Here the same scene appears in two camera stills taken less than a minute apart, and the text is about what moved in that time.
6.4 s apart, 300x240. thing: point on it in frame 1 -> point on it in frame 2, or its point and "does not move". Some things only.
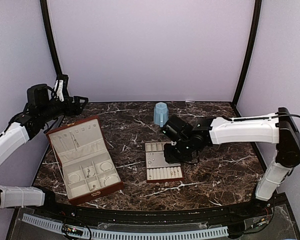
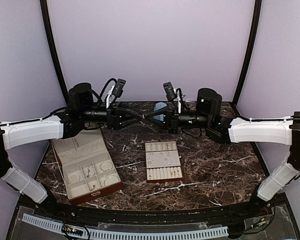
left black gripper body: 69,111 -> 111,119
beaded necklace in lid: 75,142 does not move
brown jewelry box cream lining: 89,171 does not move
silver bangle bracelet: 74,177 does not move
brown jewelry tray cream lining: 158,168 does not move
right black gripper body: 180,154 -> 174,124
